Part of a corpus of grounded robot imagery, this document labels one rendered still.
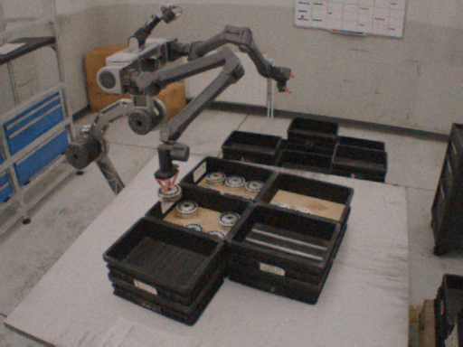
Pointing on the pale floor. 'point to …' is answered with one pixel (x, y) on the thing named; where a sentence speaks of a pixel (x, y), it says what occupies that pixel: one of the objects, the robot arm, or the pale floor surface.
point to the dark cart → (449, 196)
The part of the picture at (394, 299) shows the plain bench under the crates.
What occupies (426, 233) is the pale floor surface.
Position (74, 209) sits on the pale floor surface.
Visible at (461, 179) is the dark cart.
